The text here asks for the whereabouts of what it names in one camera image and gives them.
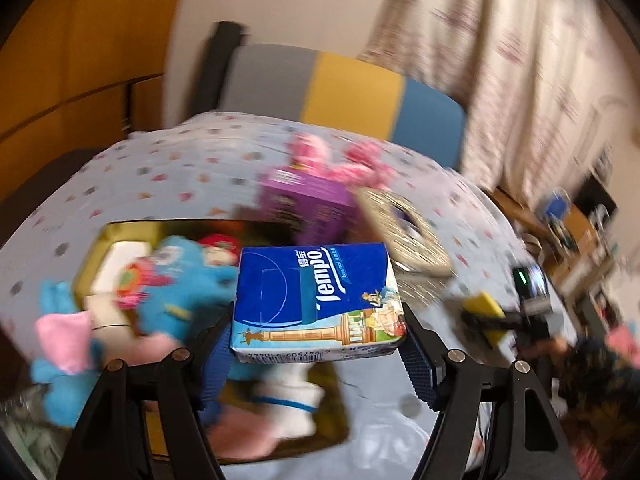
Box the pink spotted plush toy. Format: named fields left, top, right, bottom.
left=287, top=132, right=398, bottom=191

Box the blue folding chair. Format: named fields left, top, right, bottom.
left=542, top=190, right=573, bottom=226

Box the light wooden chair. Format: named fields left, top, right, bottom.
left=560, top=205, right=601, bottom=271

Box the silver ornate tissue box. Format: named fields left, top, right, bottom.
left=357, top=187, right=453, bottom=306

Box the patterned light blue tablecloth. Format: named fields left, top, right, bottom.
left=0, top=110, right=576, bottom=480

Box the wooden side desk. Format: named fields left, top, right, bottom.
left=492, top=187, right=551, bottom=241

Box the grey yellow blue chair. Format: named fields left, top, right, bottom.
left=220, top=42, right=468, bottom=171

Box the red knit doll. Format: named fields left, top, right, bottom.
left=197, top=232, right=238, bottom=267

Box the purple cardboard box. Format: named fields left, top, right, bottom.
left=257, top=167, right=361, bottom=246

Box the gold tin tray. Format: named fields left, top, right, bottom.
left=70, top=217, right=353, bottom=461

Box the printed cream curtain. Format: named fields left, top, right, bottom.
left=360, top=0, right=640, bottom=196

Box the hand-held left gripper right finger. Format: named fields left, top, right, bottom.
left=397, top=302, right=581, bottom=480

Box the wooden wardrobe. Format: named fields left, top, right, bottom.
left=0, top=0, right=201, bottom=201

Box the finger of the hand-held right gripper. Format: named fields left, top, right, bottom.
left=444, top=296, right=523, bottom=336

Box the cream cloth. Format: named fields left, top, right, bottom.
left=82, top=242, right=151, bottom=331

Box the yellow sponge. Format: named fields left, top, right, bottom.
left=460, top=291, right=518, bottom=348

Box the blue tissue packet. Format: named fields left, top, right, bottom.
left=229, top=241, right=407, bottom=365

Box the black framed panel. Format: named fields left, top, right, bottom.
left=575, top=175, right=618, bottom=221

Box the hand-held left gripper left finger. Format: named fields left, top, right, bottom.
left=55, top=309, right=236, bottom=480

